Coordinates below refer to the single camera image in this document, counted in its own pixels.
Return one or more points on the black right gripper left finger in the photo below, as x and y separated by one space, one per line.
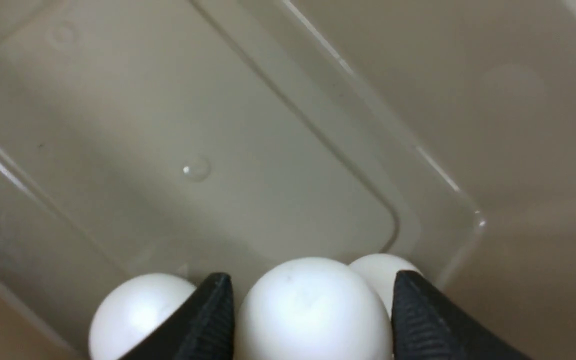
201 329

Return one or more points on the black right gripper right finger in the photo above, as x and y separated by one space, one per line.
427 325

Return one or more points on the white ball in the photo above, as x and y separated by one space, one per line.
134 310
380 271
312 308

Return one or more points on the olive plastic bin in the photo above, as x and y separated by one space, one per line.
196 136

